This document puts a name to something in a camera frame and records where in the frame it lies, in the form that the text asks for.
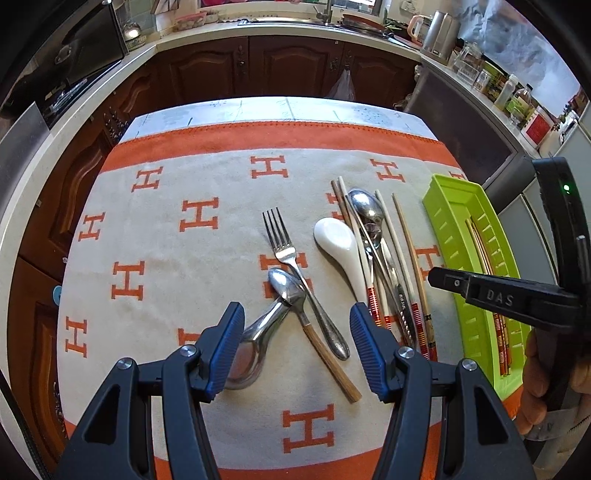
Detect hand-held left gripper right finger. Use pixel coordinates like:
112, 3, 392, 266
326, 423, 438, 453
349, 302, 536, 480

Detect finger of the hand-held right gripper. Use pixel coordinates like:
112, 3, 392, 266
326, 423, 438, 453
428, 267, 469, 296

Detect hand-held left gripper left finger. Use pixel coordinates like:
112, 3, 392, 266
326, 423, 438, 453
55, 302, 245, 480

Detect light wooden chopstick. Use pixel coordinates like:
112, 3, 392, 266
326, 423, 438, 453
338, 176, 392, 329
464, 220, 508, 376
375, 189, 420, 350
392, 193, 438, 361
470, 219, 512, 374

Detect wide steel soup spoon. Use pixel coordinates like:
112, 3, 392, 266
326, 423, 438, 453
225, 298, 293, 391

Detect green plastic tray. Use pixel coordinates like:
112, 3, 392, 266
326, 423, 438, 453
422, 174, 527, 400

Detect wooden-handled steel spoon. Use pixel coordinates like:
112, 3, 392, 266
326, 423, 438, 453
268, 269, 362, 402

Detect large steel spoon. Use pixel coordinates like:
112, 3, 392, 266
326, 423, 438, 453
348, 189, 417, 348

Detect steel fork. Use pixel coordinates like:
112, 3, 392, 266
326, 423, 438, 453
262, 208, 351, 361

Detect white ceramic spoon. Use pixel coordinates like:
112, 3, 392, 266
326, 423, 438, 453
314, 218, 371, 308

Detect person's right hand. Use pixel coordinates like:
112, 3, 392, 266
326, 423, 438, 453
517, 330, 591, 437

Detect orange and grey printed blanket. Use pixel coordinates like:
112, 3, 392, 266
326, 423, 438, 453
55, 121, 525, 480

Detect red-labelled container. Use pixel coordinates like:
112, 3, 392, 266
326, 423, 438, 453
523, 106, 553, 145

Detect white-capped bottle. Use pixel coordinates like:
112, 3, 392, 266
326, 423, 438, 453
495, 74, 520, 110

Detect clear glass jars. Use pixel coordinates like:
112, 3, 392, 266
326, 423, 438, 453
454, 41, 483, 78

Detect hanging clear plastic bag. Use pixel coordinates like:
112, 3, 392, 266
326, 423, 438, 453
325, 67, 356, 100

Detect white patterned table cover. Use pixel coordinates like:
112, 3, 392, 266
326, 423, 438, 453
124, 96, 438, 140

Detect steel electric kettle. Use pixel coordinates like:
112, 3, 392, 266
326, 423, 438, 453
421, 11, 461, 64

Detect pink and white kettle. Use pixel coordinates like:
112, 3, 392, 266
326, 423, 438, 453
406, 15, 432, 45

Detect white kitchen countertop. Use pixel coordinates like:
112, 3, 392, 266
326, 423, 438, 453
0, 14, 555, 319

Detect black kitchen appliance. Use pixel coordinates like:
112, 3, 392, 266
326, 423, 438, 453
34, 2, 129, 125

